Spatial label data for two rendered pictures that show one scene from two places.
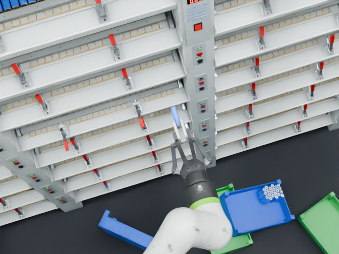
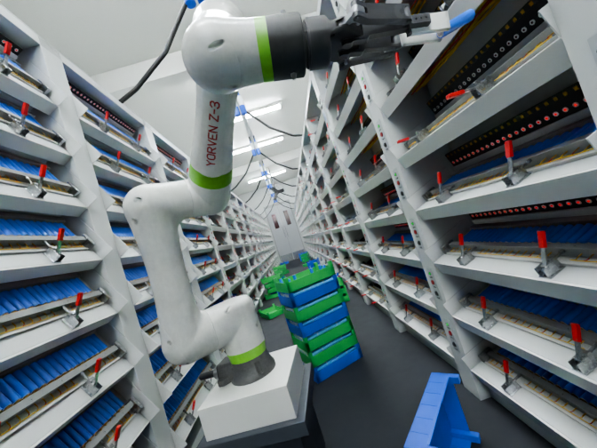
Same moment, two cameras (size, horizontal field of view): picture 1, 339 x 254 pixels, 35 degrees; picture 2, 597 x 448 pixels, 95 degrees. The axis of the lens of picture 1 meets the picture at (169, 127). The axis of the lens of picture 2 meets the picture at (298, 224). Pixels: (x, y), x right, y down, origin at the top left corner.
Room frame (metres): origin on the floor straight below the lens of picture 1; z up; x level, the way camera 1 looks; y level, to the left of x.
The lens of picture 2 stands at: (0.30, -0.48, 0.74)
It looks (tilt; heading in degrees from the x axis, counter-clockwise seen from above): 3 degrees up; 91
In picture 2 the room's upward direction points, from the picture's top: 18 degrees counter-clockwise
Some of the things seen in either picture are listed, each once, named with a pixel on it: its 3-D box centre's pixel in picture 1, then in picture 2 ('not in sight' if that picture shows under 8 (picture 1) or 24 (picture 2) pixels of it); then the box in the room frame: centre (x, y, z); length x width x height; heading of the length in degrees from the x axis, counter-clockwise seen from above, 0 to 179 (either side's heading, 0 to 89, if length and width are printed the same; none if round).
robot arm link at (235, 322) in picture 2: not in sight; (235, 327); (-0.02, 0.42, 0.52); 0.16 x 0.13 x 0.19; 34
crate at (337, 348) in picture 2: not in sight; (325, 343); (0.20, 1.10, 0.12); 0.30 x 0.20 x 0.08; 26
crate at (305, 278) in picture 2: not in sight; (303, 276); (0.20, 1.10, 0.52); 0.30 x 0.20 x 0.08; 26
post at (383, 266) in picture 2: not in sight; (367, 192); (0.75, 1.27, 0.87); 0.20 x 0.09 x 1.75; 4
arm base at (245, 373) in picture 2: not in sight; (236, 366); (-0.06, 0.43, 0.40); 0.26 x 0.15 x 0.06; 169
